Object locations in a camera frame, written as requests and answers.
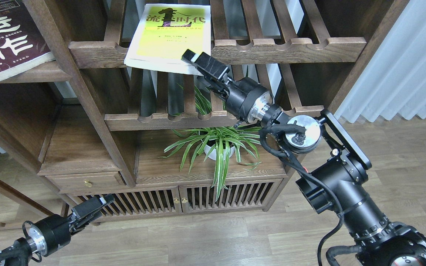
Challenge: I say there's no yellow green book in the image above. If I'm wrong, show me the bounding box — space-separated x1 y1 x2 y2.
124 3 211 75

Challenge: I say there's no white curtain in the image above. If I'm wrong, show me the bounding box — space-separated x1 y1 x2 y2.
334 0 426 123

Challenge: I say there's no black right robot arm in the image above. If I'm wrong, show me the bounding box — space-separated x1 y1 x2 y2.
182 50 426 266

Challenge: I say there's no white plant pot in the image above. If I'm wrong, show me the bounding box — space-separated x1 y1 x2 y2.
203 141 236 161

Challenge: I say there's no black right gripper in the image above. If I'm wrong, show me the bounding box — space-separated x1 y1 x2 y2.
181 49 274 123

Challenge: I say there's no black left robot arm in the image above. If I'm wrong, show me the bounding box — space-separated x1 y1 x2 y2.
0 194 114 266

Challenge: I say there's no dark red book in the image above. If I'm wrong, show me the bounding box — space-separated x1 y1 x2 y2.
0 0 55 81

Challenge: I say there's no green spider plant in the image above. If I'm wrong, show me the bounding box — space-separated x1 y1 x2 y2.
159 66 294 202

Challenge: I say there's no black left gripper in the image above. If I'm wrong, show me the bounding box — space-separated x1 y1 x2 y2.
25 194 114 256

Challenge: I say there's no dark wooden bookshelf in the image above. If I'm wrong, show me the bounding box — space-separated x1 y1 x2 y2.
0 0 409 222

